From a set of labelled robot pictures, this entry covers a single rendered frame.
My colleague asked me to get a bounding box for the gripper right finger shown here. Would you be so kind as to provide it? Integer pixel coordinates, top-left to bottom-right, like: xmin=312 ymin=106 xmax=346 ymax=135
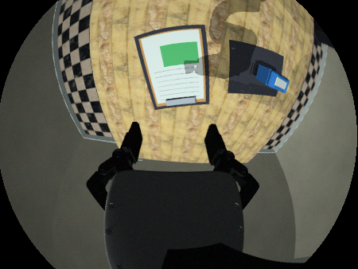
xmin=204 ymin=124 xmax=259 ymax=209

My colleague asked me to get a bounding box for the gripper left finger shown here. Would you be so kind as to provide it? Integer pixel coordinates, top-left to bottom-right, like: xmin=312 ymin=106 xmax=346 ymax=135
xmin=87 ymin=122 xmax=142 ymax=211

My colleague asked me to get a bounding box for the dark blue self-inking stamp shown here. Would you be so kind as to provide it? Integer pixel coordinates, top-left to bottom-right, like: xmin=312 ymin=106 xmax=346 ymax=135
xmin=250 ymin=63 xmax=289 ymax=93

